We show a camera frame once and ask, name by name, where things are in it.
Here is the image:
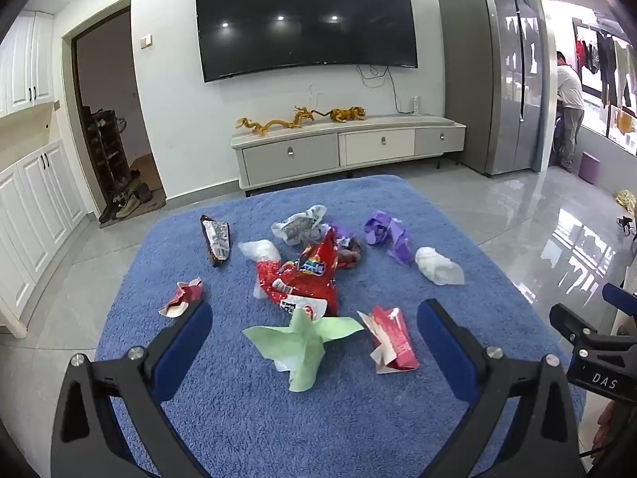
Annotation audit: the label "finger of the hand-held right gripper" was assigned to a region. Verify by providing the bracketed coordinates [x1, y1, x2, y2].
[549, 304, 599, 344]
[602, 283, 637, 317]

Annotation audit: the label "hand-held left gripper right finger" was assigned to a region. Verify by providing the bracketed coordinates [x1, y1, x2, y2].
[417, 299, 586, 478]

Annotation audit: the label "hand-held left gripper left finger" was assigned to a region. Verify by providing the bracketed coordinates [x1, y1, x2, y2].
[51, 300, 214, 478]

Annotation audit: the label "small red white wrapper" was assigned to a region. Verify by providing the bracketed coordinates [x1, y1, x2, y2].
[158, 277, 205, 318]

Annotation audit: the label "red paper carton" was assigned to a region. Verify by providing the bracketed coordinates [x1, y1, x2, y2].
[357, 305, 419, 376]

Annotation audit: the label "white tissue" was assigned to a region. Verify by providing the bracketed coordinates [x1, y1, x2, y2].
[415, 246, 465, 286]

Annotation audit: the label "green paper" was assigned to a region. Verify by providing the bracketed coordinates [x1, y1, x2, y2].
[242, 307, 365, 393]

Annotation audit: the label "white plastic wrapper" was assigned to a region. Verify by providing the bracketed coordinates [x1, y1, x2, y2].
[238, 239, 282, 263]

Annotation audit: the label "purple paper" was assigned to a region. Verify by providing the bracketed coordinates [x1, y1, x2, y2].
[363, 210, 413, 266]

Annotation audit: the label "red snack bag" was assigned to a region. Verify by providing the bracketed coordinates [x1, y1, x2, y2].
[256, 226, 342, 320]

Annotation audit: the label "blue fluffy blanket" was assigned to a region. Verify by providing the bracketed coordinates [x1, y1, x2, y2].
[94, 174, 586, 478]

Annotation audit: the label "dark brown snack wrapper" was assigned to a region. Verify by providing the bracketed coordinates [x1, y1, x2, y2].
[200, 215, 233, 268]

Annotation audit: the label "purple stool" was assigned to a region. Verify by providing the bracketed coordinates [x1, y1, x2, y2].
[579, 152, 603, 184]

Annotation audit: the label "pile of shoes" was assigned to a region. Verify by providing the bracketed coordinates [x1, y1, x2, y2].
[98, 182, 153, 224]

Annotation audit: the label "grey white crumpled wrapper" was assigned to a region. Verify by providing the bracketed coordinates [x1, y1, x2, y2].
[271, 204, 330, 246]

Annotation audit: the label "white base cabinet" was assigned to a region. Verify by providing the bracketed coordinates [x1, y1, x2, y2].
[0, 139, 88, 335]

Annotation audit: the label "dark shoe rack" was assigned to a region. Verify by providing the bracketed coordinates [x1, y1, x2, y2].
[81, 108, 133, 206]

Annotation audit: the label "white grey television cabinet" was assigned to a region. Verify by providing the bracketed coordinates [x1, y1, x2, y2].
[229, 114, 467, 191]

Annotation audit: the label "long yellow dragon figurine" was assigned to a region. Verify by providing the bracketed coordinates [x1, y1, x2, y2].
[235, 116, 295, 137]

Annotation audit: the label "row of hanging clothes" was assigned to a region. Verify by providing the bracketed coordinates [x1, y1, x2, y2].
[572, 25, 637, 136]

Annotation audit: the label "orange tiger figurine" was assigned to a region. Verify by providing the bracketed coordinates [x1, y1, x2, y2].
[326, 106, 368, 123]

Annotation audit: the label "small yellow dragon figurine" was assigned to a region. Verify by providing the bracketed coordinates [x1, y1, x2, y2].
[291, 106, 329, 123]

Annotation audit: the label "grey two-door refrigerator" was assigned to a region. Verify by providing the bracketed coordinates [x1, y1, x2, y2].
[436, 0, 553, 176]

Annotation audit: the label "black television cables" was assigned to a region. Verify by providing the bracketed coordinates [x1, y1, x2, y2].
[357, 64, 405, 113]

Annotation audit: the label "white wall cabinet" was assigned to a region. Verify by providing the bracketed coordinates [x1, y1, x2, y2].
[0, 10, 55, 118]

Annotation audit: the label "wall-mounted curved television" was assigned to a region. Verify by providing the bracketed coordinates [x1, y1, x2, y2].
[194, 0, 419, 84]

